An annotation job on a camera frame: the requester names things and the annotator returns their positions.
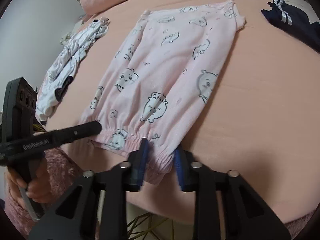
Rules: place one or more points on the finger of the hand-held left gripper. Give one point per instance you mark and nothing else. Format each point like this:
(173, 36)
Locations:
(82, 131)

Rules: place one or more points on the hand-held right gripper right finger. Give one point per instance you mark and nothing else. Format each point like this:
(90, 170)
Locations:
(178, 170)

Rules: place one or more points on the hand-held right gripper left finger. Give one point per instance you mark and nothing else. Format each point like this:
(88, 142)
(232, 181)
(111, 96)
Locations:
(143, 155)

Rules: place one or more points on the pink printed pajama pants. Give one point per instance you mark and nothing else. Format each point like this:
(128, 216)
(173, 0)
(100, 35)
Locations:
(162, 67)

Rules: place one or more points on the person's right forearm pink sleeve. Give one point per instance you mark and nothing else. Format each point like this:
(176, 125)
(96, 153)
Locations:
(300, 226)

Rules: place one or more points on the pile of light clothes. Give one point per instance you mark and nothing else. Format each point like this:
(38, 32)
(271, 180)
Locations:
(67, 37)

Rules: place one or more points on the person's left hand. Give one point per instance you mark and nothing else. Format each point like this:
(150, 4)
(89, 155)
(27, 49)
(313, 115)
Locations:
(37, 180)

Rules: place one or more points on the white striped garment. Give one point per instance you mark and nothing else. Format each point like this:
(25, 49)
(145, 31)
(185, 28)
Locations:
(72, 52)

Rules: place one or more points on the round bed with pink sheet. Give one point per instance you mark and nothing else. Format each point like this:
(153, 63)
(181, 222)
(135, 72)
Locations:
(262, 105)

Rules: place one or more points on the navy shorts with white stripes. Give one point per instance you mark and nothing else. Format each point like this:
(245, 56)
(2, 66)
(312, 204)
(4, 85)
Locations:
(295, 27)

